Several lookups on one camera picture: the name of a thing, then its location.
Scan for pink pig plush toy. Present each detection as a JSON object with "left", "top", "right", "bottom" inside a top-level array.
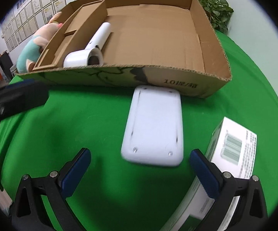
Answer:
[{"left": 16, "top": 12, "right": 63, "bottom": 74}]

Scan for white green printed carton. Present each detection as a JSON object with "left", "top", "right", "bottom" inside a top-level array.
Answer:
[{"left": 161, "top": 117, "right": 257, "bottom": 230}]

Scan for narrow cardboard box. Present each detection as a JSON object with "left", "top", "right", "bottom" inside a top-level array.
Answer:
[{"left": 33, "top": 0, "right": 108, "bottom": 71}]

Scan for white handheld lint remover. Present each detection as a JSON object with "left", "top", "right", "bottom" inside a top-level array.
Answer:
[{"left": 63, "top": 22, "right": 111, "bottom": 68}]

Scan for white plastic device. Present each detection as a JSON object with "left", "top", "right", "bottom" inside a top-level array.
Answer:
[{"left": 121, "top": 85, "right": 184, "bottom": 167}]

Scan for black cabinet in background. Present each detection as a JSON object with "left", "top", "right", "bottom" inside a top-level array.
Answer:
[{"left": 0, "top": 51, "right": 13, "bottom": 81}]

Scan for green tablecloth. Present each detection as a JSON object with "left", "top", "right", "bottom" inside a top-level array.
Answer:
[{"left": 0, "top": 33, "right": 278, "bottom": 230}]

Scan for large shallow cardboard tray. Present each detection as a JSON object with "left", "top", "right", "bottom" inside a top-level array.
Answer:
[{"left": 17, "top": 0, "right": 232, "bottom": 98}]

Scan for right potted green plant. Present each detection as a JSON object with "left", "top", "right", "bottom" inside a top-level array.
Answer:
[{"left": 198, "top": 0, "right": 234, "bottom": 35}]

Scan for framed certificates on wall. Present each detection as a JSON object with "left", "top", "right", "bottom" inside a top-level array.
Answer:
[{"left": 1, "top": 0, "right": 66, "bottom": 51}]

